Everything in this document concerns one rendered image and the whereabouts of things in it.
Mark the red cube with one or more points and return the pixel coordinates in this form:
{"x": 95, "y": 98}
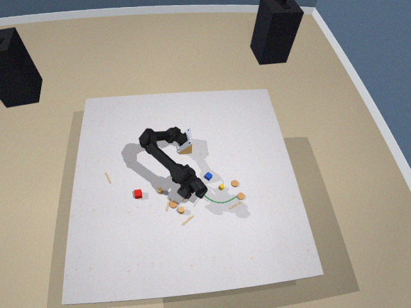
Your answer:
{"x": 138, "y": 193}

